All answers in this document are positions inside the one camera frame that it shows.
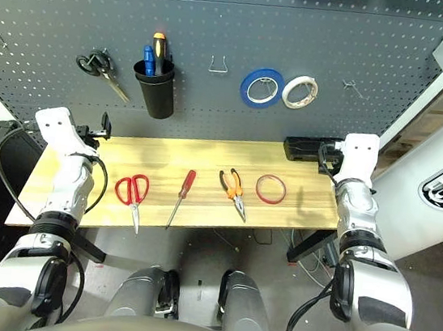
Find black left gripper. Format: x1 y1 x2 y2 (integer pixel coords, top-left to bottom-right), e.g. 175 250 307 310
73 108 115 151

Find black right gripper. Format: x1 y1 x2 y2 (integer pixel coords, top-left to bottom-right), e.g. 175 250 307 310
316 136 347 177

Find thin red tape roll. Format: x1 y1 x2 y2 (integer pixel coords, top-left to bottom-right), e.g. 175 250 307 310
253 172 289 206

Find red handled scissors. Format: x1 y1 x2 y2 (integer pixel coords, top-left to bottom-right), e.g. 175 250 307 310
109 171 151 236

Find orange black pliers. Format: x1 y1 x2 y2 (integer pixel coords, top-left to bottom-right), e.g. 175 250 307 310
213 166 253 223

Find red handled screwdriver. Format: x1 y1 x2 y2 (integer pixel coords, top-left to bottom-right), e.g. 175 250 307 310
165 167 198 234

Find dark grey pegboard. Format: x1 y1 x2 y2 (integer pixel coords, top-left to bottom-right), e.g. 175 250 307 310
0 0 443 200

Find black rectangular case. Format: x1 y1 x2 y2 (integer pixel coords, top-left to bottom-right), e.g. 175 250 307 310
281 131 344 168

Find black plastic cup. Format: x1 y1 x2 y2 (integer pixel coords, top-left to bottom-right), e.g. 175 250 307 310
126 55 181 121

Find white tape roll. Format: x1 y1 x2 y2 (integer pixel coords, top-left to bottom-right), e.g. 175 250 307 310
280 73 322 112

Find black table leg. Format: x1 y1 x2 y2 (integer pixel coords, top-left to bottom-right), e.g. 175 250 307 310
284 225 340 270
70 231 110 265

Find brown wooden shelf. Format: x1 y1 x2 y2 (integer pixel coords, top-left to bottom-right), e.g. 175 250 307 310
375 61 443 179

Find white appliance with black vent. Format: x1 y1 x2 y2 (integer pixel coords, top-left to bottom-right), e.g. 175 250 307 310
360 64 443 269

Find blue tape roll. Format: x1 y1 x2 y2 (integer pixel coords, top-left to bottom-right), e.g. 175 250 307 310
236 65 288 112

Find silver robot left leg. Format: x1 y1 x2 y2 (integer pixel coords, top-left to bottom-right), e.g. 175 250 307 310
103 261 184 328

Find silver robot leg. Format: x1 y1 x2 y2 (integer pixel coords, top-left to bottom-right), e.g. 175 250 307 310
103 261 184 328
215 269 279 331

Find silver robot right leg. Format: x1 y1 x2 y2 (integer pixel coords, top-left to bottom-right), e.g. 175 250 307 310
215 269 279 331

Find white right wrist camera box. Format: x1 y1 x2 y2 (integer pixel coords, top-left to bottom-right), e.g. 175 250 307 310
332 129 382 190

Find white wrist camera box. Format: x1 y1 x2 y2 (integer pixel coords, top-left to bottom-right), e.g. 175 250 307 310
30 103 103 158
332 129 382 190

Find black handled scissors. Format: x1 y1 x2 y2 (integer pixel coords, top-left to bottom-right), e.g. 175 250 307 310
70 47 138 104

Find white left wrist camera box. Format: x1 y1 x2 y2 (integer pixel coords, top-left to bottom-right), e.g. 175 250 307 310
30 103 103 158

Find blue handled screwdriver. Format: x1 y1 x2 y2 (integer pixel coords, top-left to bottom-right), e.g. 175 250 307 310
139 45 160 78

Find orange black handled screwdriver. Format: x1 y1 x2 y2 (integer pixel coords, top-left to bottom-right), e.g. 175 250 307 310
148 31 170 77

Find white floor cable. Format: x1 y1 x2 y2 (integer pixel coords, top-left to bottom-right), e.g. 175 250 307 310
275 227 342 290

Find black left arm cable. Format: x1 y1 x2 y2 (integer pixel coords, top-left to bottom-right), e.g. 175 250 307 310
0 123 115 232

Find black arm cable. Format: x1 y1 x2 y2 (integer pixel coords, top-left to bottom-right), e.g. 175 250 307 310
283 272 338 331
0 123 115 232

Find wire loop pliers holder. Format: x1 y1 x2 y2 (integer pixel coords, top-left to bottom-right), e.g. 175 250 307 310
207 53 232 75

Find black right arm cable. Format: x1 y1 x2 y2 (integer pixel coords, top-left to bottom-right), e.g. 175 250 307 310
283 272 338 331

